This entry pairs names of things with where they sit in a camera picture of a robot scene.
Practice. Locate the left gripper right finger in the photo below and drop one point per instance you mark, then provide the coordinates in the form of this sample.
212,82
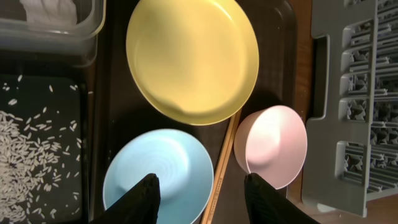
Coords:
265,205

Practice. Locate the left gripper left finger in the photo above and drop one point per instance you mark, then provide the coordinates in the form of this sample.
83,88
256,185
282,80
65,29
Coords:
140,205

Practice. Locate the light blue bowl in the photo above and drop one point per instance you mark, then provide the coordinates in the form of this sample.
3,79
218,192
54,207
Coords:
181,163

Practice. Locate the pile of rice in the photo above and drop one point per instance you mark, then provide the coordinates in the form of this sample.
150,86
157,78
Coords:
28,161

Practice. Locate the grey dishwasher rack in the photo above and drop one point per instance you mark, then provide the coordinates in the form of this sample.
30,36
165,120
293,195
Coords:
352,133

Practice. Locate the wooden chopsticks pair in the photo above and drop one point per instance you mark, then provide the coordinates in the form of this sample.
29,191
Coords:
221,167

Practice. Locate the brown serving tray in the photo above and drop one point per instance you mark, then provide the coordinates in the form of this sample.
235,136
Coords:
122,113

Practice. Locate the black tray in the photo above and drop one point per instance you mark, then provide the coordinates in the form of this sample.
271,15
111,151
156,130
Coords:
62,109

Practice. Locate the yellow plate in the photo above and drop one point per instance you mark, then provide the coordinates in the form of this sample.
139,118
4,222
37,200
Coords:
195,61

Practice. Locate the clear plastic bin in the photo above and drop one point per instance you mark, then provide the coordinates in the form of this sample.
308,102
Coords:
76,45

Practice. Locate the crumpled white tissue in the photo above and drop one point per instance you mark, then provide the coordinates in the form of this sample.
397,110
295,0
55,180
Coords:
59,14

